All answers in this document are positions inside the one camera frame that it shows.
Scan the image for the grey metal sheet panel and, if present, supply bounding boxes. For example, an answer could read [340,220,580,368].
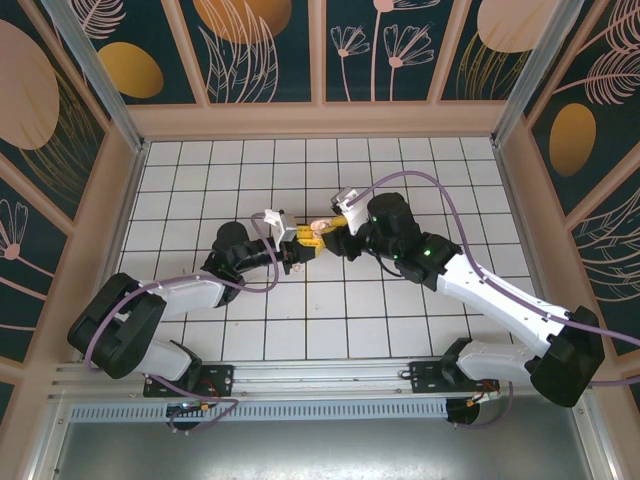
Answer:
[49,419,601,480]

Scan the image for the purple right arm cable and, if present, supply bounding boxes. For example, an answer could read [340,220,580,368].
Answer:
[355,171,640,431]

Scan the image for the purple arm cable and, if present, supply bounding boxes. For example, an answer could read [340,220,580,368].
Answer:
[83,212,281,436]
[355,171,640,431]

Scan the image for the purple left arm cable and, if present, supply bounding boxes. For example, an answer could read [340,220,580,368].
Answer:
[83,212,281,436]

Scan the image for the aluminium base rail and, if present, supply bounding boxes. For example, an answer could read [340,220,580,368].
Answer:
[49,360,596,401]

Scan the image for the grey slotted cable duct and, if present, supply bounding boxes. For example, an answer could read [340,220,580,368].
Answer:
[69,398,448,422]

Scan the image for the red black base wires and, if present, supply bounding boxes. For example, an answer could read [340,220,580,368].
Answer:
[167,378,224,417]
[467,380,502,407]

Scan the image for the aluminium corner post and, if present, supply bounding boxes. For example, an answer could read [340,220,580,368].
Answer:
[42,0,150,154]
[490,0,599,147]

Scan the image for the aluminium side frame rail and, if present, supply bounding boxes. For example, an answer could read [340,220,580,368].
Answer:
[564,389,620,480]
[28,394,71,480]

